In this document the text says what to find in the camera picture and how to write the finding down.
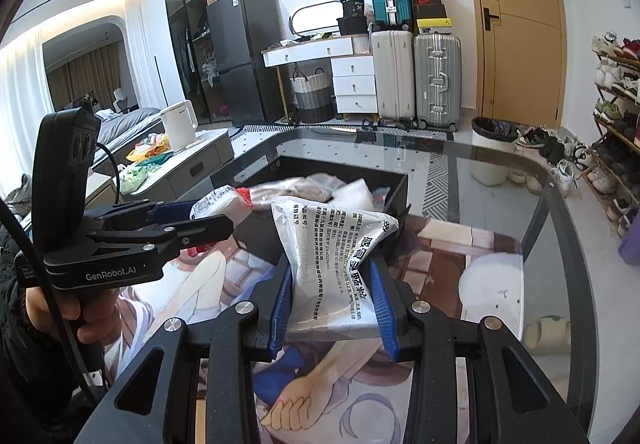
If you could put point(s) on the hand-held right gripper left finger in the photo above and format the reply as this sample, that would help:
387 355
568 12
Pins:
280 314

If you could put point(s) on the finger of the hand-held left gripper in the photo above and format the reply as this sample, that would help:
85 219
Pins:
200 230
170 210

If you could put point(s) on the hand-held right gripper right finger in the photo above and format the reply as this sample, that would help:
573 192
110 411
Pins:
382 309

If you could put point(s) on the red white packet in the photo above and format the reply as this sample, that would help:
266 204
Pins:
220 204

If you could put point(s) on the black cardboard box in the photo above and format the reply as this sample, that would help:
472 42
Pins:
257 239

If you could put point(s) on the white printed packet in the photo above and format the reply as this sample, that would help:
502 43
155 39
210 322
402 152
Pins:
330 264

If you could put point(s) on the person's left forearm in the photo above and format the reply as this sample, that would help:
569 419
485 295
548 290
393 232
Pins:
10 304

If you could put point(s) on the person's left hand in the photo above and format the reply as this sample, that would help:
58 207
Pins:
50 314

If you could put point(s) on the grey garment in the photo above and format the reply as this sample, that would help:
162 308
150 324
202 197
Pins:
20 194

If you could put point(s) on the green plastic bag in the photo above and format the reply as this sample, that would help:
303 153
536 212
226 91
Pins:
137 177

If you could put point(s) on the grey top low cabinet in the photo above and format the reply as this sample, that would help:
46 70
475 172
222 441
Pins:
200 164

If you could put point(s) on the yellow plastic bag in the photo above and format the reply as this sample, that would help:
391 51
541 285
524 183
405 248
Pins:
145 152

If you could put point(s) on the printed table mat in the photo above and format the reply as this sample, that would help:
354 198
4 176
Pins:
440 264

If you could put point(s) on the white electric kettle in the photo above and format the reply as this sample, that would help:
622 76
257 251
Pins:
180 124

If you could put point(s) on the bed with grey bedding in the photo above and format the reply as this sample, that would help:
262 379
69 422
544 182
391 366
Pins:
130 122

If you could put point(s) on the white office chair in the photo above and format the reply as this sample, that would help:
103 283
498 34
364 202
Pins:
120 98

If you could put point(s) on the brown curtain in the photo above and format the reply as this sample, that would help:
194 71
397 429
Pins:
90 79

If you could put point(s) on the black white patterned rug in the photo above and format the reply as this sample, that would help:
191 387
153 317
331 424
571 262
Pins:
435 174

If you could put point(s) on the beige slipper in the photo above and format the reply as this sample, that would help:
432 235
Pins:
545 334

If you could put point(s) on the grey white laundry basket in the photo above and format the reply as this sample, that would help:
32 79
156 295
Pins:
312 97

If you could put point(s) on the black refrigerator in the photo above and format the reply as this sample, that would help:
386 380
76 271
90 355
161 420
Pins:
245 49

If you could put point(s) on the dark glass door wardrobe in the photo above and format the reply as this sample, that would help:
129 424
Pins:
185 24

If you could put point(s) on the white trash bin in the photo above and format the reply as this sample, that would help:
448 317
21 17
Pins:
495 159

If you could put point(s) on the white vanity desk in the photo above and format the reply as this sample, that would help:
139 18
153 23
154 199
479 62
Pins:
310 53

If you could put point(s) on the white suitcase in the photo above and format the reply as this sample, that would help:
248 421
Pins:
392 74

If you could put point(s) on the oval mirror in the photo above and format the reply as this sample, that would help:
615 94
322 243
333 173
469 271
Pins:
315 19

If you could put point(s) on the silver suitcase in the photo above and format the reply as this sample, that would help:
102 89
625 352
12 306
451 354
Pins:
435 74

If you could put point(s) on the white ribbed container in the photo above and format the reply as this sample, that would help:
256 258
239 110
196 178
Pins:
362 44

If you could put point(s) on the group of assorted shoes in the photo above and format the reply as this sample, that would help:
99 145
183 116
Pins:
602 179

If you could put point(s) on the purple bag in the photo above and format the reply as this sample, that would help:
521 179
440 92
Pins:
631 241

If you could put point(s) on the black bag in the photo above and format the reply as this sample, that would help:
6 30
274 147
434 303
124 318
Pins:
352 19

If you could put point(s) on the black yellow shoebox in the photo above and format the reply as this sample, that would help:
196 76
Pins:
432 25

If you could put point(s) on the wooden door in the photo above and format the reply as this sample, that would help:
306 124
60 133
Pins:
520 49

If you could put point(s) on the wooden shoe rack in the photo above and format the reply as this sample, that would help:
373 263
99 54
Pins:
617 130

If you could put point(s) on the dark shoebox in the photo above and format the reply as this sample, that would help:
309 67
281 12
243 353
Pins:
430 12

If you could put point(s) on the black shoebox red logo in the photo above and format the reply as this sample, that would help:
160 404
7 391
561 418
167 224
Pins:
427 0

